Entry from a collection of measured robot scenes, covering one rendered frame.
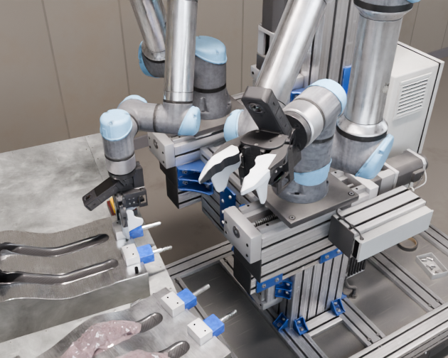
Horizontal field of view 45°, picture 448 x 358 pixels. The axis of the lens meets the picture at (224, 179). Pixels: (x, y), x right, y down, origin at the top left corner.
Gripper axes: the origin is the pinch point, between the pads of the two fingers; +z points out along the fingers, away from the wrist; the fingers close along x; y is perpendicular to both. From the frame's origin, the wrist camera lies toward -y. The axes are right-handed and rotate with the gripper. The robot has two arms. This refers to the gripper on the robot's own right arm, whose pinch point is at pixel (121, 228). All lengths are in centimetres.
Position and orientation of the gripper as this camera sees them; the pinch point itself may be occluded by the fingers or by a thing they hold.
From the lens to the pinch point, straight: 154.3
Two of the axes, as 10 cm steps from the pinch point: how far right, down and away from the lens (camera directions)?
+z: 0.0, 8.1, 5.9
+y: 9.2, -2.3, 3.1
